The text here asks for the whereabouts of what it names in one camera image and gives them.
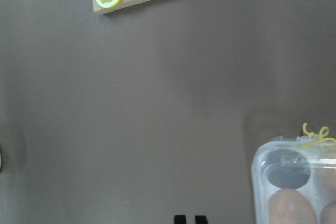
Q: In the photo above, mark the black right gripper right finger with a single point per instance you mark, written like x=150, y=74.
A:
x=200, y=219

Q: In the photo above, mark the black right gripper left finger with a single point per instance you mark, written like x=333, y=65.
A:
x=180, y=219

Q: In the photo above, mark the brown egg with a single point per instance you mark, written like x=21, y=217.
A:
x=328, y=214
x=290, y=206
x=326, y=173

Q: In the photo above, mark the clear plastic egg box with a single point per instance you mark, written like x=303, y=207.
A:
x=291, y=164

